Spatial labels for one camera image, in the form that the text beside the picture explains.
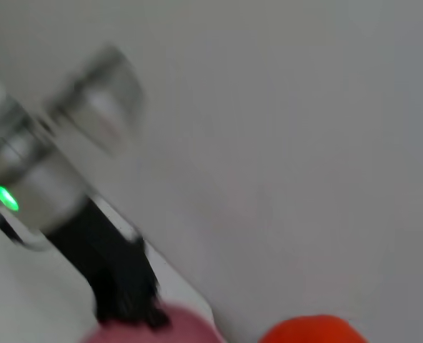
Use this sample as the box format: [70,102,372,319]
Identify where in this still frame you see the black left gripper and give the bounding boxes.
[45,195,171,332]

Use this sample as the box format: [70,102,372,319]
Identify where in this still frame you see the pink plastic bowl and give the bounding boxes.
[81,299,227,343]

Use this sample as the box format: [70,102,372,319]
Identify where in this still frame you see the orange toy fruit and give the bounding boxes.
[257,314,370,343]

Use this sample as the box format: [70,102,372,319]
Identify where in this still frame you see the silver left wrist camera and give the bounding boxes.
[43,44,146,158]

